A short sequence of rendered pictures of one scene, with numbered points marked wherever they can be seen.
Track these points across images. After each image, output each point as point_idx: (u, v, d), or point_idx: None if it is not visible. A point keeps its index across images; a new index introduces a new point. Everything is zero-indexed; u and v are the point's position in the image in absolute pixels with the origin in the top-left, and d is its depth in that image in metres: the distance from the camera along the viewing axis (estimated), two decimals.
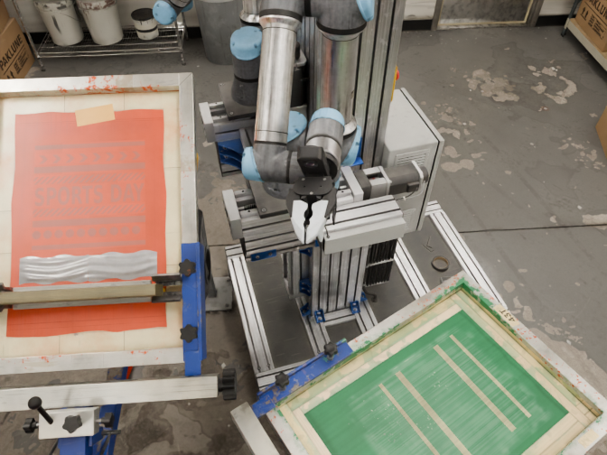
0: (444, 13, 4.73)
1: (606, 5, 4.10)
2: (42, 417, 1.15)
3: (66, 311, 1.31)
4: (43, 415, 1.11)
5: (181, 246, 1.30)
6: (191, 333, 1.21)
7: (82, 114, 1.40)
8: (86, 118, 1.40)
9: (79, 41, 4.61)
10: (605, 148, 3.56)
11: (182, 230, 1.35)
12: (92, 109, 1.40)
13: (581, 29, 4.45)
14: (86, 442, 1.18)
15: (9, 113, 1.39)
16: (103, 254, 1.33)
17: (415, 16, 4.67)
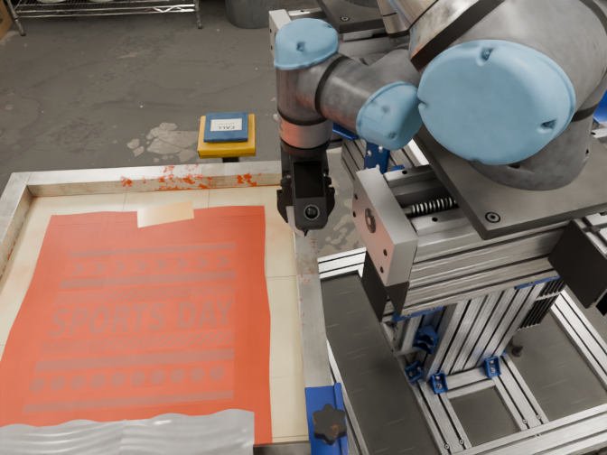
0: None
1: None
2: None
3: None
4: None
5: (305, 394, 0.68)
6: None
7: (147, 212, 0.96)
8: (152, 218, 0.95)
9: (70, 2, 3.72)
10: None
11: (298, 372, 0.75)
12: (163, 207, 0.97)
13: None
14: None
15: (42, 214, 0.96)
16: (153, 418, 0.70)
17: None
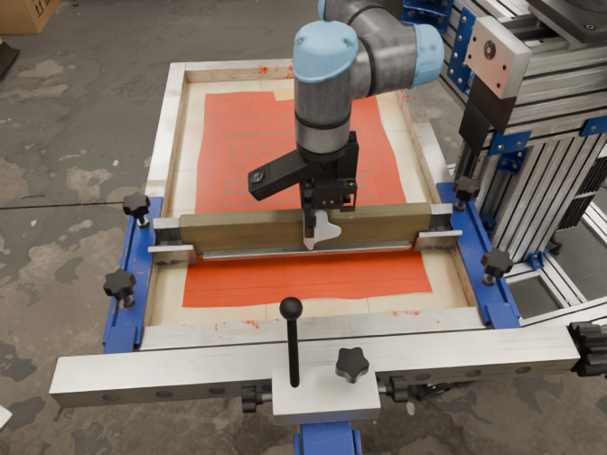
0: None
1: None
2: (277, 376, 0.60)
3: (274, 273, 0.85)
4: (294, 351, 0.58)
5: (437, 186, 0.93)
6: (505, 258, 0.74)
7: (281, 92, 1.21)
8: (285, 95, 1.20)
9: None
10: None
11: (423, 184, 1.00)
12: (293, 88, 1.22)
13: None
14: (353, 442, 0.59)
15: (198, 93, 1.21)
16: None
17: None
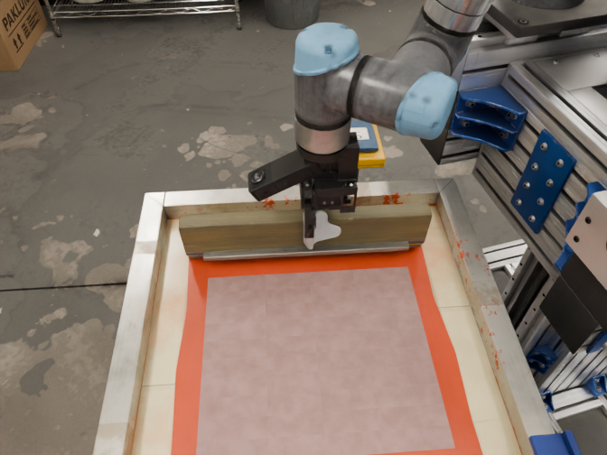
0: None
1: None
2: None
3: None
4: None
5: (533, 443, 0.62)
6: None
7: None
8: None
9: (104, 2, 3.65)
10: None
11: (502, 415, 0.69)
12: None
13: None
14: None
15: (181, 237, 0.90)
16: None
17: None
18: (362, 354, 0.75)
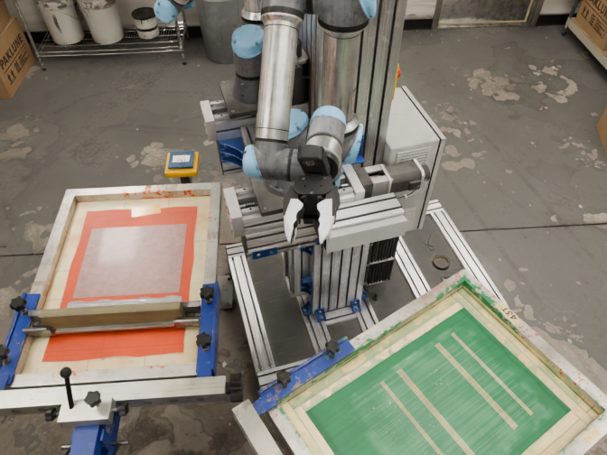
0: (445, 13, 4.73)
1: None
2: (64, 403, 1.25)
3: (98, 340, 1.51)
4: (69, 392, 1.23)
5: (202, 286, 1.58)
6: (206, 338, 1.39)
7: (136, 209, 1.87)
8: (139, 212, 1.86)
9: (79, 41, 4.61)
10: (606, 147, 3.56)
11: (203, 281, 1.65)
12: (144, 207, 1.88)
13: (582, 28, 4.45)
14: (98, 435, 1.24)
15: (82, 210, 1.86)
16: (136, 298, 1.60)
17: (415, 15, 4.67)
18: (153, 259, 1.71)
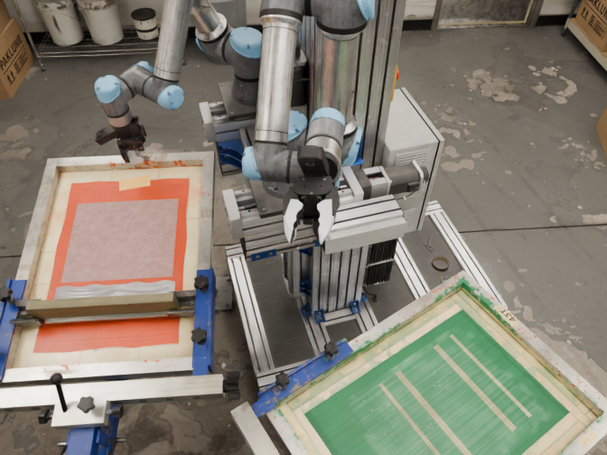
0: (445, 13, 4.73)
1: (606, 5, 4.10)
2: (57, 406, 1.22)
3: (89, 329, 1.46)
4: (60, 397, 1.20)
5: (196, 273, 1.51)
6: (201, 334, 1.34)
7: (125, 181, 1.75)
8: (126, 185, 1.74)
9: (79, 41, 4.61)
10: (605, 148, 3.56)
11: (197, 264, 1.58)
12: (133, 179, 1.76)
13: (581, 29, 4.45)
14: (94, 437, 1.22)
15: (67, 182, 1.75)
16: (128, 283, 1.54)
17: (415, 16, 4.67)
18: (144, 239, 1.62)
